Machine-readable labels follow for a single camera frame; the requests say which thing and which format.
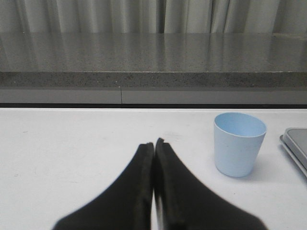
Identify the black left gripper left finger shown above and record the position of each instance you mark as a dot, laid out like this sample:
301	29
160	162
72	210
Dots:
125	205

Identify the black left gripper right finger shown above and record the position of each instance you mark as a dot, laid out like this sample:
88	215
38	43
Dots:
185	203

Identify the light blue plastic cup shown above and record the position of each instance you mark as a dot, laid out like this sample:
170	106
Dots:
237	140

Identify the silver electronic kitchen scale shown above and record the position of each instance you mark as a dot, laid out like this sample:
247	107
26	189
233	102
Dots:
294	141

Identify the grey stone counter ledge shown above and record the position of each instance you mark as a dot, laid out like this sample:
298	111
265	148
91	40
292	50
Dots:
207	69

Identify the grey pleated curtain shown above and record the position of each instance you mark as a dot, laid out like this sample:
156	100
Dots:
154	16

